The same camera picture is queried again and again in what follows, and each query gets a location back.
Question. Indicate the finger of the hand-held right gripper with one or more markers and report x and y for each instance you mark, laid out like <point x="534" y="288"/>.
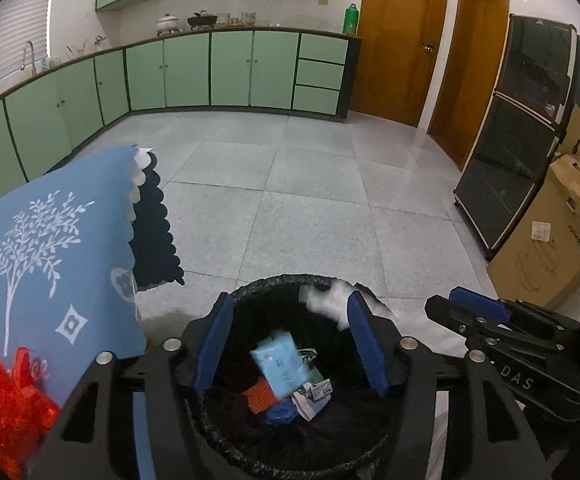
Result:
<point x="445" y="312"/>
<point x="477" y="302"/>

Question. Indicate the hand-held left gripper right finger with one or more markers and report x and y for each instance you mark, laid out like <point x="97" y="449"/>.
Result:
<point x="367" y="345"/>

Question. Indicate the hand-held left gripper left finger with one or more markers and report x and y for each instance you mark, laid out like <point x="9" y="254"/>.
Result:
<point x="214" y="345"/>

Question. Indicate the white tissue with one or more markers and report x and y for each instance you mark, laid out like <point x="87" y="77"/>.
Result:
<point x="330" y="302"/>

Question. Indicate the light blue tissue packet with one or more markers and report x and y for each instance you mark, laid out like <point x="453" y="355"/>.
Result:
<point x="277" y="365"/>

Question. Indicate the orange mesh sleeve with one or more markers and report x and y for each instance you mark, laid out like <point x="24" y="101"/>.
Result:
<point x="260" y="395"/>

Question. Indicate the silver wrapper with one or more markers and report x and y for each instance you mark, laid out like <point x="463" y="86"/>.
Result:
<point x="312" y="400"/>

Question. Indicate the blue wrapper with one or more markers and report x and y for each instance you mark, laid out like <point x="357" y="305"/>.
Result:
<point x="280" y="412"/>

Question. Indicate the bin with black liner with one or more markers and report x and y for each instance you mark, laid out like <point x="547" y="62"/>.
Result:
<point x="320" y="450"/>

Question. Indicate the red plastic bag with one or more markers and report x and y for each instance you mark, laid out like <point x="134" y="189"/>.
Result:
<point x="4" y="410"/>

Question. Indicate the large cardboard box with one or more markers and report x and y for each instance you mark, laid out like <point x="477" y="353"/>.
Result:
<point x="535" y="260"/>

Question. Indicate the dark blue scalloped cloth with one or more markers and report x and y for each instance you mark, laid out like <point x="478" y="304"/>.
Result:
<point x="154" y="230"/>

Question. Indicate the black glass cabinet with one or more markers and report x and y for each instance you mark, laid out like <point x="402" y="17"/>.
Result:
<point x="515" y="135"/>

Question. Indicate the blue tree print tablecloth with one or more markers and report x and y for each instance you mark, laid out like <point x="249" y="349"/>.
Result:
<point x="44" y="270"/>

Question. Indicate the wooden door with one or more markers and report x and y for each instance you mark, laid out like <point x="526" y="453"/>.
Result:
<point x="395" y="45"/>
<point x="470" y="70"/>

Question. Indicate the green base cabinets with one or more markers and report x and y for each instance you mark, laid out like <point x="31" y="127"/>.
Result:
<point x="184" y="70"/>

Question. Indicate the green bottle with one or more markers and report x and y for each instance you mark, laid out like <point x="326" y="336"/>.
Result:
<point x="351" y="20"/>

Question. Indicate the white cooking pot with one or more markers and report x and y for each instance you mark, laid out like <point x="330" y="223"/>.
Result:
<point x="168" y="24"/>

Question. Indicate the utensil holder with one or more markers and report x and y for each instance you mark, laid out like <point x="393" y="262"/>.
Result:
<point x="77" y="51"/>

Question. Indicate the small metal teapot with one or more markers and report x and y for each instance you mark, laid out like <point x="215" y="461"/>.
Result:
<point x="100" y="41"/>

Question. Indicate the black wok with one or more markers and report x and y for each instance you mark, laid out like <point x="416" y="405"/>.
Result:
<point x="202" y="20"/>

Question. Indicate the clear glass jar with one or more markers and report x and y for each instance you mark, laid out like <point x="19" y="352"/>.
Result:
<point x="249" y="18"/>

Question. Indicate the metal faucet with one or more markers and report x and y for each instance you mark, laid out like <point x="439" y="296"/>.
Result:
<point x="28" y="52"/>

